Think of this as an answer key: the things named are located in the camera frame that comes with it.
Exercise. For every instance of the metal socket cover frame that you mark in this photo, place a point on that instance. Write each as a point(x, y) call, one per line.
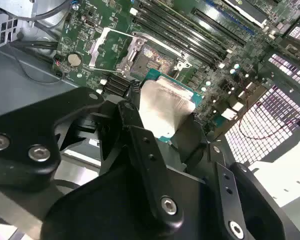
point(97, 45)

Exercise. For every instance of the silver topped CPU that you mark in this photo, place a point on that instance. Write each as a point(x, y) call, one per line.
point(165, 105)

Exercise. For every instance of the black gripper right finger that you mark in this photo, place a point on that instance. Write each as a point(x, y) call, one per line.
point(227, 190)

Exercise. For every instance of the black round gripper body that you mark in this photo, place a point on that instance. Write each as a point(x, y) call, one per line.
point(115, 205)

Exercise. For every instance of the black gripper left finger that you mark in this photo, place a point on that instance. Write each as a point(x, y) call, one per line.
point(20, 125)

